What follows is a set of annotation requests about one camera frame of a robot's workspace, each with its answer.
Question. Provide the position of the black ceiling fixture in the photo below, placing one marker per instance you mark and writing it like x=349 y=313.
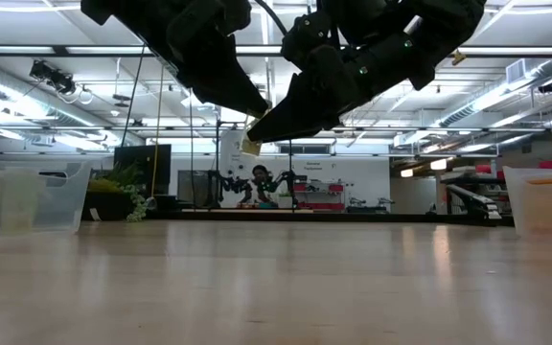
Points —
x=549 y=86

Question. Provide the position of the black background rig frame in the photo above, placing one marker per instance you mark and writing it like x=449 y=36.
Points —
x=217 y=163

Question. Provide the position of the black crossbar with light strips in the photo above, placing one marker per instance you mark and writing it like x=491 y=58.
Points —
x=60 y=50

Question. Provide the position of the black ceiling camera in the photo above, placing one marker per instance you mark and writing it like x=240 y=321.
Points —
x=53 y=76

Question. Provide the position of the yellow hanging hook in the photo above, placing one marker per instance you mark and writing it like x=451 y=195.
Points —
x=458 y=58

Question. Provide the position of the potted green plant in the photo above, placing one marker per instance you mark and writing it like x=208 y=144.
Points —
x=134 y=201

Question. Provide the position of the red storage shelves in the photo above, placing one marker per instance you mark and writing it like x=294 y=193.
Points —
x=336 y=189

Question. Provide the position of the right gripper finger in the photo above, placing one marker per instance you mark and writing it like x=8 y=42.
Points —
x=314 y=105

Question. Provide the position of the black metal table frame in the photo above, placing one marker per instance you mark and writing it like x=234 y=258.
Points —
x=376 y=217

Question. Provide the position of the white pillar sign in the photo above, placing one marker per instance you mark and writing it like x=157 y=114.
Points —
x=233 y=163

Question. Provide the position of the black background robot arm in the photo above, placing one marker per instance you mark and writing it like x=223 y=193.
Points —
x=233 y=184
x=283 y=181

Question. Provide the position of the person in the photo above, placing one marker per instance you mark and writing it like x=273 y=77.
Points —
x=260 y=172

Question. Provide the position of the clear plastic bin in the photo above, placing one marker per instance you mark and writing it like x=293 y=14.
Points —
x=544 y=211
x=65 y=206

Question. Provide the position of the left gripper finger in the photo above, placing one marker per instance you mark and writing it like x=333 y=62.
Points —
x=223 y=81

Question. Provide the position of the black monitor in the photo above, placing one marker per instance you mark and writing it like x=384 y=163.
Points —
x=146 y=167

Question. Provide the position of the grey black machine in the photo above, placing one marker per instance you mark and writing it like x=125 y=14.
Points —
x=472 y=201

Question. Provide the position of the small pale yellow pill bottle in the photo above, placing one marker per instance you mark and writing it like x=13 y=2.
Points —
x=251 y=146

